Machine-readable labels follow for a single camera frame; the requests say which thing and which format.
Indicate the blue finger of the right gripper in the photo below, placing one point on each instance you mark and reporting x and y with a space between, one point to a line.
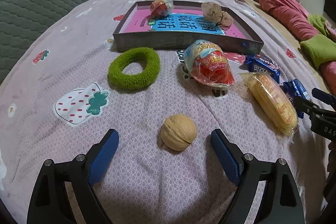
308 107
327 98

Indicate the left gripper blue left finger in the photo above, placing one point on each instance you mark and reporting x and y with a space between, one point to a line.
49 201

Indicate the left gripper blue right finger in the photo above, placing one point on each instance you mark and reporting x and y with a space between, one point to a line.
280 202

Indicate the blue wafer packet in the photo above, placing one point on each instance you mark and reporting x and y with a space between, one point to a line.
293 88

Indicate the yellow packaged cake snack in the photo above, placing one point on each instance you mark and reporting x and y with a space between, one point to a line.
272 100

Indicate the blue cookie packet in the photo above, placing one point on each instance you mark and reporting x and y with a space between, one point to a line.
263 64

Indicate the red toy egg capsule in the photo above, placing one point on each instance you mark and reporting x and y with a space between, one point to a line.
207 64

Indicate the walnut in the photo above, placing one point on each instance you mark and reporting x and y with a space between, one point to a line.
178 132

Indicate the beige sheer hair scrunchie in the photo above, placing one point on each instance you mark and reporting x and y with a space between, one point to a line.
214 14

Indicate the green fuzzy hair scrunchie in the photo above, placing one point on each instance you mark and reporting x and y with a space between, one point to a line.
135 69

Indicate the blue-red toy egg capsule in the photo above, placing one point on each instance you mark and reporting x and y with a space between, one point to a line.
161 8

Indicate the person's right hand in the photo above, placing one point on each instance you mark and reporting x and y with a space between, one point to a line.
332 157

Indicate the green fleece blanket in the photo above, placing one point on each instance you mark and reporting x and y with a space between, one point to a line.
320 48

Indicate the pink quilt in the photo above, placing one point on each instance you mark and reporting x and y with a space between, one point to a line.
293 16

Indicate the black television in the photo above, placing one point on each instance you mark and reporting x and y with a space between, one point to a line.
329 7

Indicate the pink and blue book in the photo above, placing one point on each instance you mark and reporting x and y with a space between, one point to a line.
140 20

